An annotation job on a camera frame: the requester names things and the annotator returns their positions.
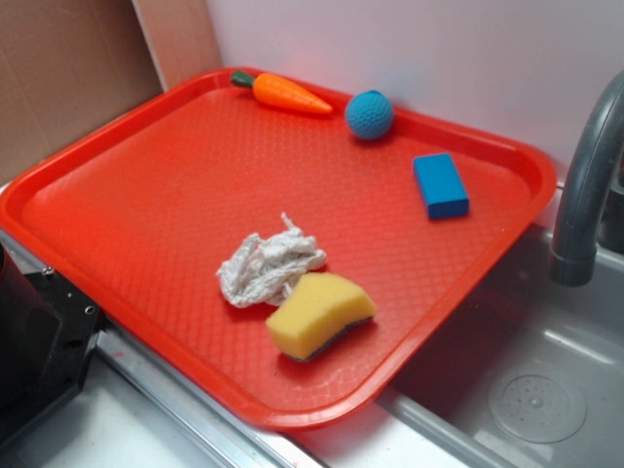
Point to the blue dimpled ball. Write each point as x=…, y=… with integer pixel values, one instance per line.
x=369, y=115

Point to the grey toy faucet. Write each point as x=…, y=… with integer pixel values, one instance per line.
x=590, y=213

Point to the yellow sponge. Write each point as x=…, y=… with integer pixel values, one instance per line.
x=321, y=307

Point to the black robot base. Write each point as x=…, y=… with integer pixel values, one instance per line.
x=49, y=329

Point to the blue rectangular block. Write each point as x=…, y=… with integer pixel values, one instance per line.
x=440, y=186

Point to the grey toy sink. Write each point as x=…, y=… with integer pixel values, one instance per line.
x=524, y=372

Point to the orange toy carrot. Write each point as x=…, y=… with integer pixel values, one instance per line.
x=280, y=92

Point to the red plastic tray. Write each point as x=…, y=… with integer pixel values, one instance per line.
x=141, y=214

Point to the white crumpled cloth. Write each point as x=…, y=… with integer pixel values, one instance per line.
x=267, y=270

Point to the brown cardboard panel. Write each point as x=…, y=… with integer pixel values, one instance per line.
x=69, y=67

